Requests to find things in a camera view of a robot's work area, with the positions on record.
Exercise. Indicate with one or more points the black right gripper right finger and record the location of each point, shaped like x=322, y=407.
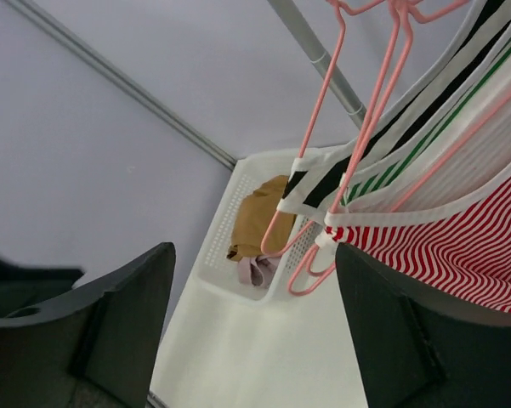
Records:
x=417, y=346

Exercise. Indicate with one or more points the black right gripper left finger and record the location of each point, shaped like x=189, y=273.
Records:
x=67, y=344

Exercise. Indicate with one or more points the red white striped tank top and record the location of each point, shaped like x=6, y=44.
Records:
x=462, y=248

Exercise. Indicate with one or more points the mauve tank top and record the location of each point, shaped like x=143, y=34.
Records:
x=258, y=271

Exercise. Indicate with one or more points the tan tank top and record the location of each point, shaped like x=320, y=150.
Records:
x=253, y=218

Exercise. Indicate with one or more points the green white striped tank top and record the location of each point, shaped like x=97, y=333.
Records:
x=381, y=173

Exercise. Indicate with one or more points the pink hanger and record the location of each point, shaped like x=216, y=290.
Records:
x=390, y=199
x=339, y=7
x=400, y=12

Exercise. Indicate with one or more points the black white striped tank top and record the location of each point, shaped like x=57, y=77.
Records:
x=387, y=127

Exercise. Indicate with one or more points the white plastic basket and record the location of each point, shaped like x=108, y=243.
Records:
x=215, y=271

